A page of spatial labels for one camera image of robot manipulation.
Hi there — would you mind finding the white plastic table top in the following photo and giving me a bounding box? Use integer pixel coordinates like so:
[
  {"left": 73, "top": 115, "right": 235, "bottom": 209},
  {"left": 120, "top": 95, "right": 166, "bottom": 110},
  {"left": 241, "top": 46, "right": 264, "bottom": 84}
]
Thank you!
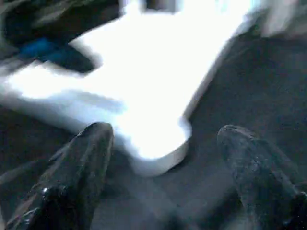
[{"left": 0, "top": 0, "right": 269, "bottom": 177}]

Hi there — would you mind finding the black work mat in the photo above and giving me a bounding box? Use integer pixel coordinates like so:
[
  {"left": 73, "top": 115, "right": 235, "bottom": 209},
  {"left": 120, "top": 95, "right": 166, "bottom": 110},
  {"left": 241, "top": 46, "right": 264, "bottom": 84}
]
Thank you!
[{"left": 0, "top": 19, "right": 307, "bottom": 230}]

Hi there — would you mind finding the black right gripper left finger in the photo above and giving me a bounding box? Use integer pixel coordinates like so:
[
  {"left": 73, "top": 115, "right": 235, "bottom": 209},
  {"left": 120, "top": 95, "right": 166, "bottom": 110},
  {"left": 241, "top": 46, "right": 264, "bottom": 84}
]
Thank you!
[{"left": 4, "top": 122, "right": 115, "bottom": 230}]

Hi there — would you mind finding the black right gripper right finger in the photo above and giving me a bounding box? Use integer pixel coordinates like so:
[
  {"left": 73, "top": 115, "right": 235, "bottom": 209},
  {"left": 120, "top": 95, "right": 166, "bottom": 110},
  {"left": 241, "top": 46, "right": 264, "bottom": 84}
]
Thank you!
[{"left": 217, "top": 125, "right": 307, "bottom": 230}]

